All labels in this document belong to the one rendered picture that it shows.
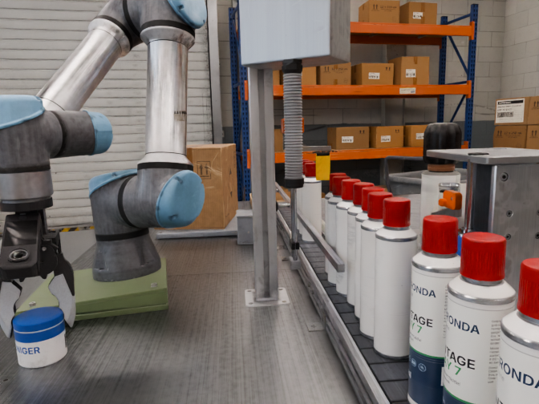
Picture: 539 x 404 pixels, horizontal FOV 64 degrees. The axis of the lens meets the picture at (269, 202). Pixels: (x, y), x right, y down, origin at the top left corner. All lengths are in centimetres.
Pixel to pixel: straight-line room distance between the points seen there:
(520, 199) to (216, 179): 106
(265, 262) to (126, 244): 31
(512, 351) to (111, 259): 81
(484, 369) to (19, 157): 62
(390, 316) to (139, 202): 54
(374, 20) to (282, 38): 449
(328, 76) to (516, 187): 450
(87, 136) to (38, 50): 462
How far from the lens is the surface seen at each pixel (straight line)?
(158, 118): 93
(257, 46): 78
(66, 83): 94
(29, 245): 68
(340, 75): 500
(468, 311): 39
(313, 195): 110
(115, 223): 98
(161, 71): 95
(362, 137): 507
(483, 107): 692
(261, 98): 84
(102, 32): 104
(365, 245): 61
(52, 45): 536
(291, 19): 76
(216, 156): 140
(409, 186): 326
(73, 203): 533
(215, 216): 143
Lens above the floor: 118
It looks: 10 degrees down
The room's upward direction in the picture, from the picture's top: 2 degrees counter-clockwise
